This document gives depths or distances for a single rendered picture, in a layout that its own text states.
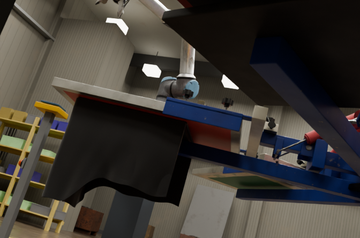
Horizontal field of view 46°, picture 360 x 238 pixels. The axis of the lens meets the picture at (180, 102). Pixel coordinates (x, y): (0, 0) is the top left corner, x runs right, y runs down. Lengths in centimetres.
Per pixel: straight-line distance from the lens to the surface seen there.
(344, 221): 1251
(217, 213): 1242
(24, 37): 1049
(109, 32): 1034
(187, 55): 257
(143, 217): 249
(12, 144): 926
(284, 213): 1253
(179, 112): 161
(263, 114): 156
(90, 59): 1020
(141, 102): 166
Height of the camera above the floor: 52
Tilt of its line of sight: 17 degrees up
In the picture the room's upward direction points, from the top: 16 degrees clockwise
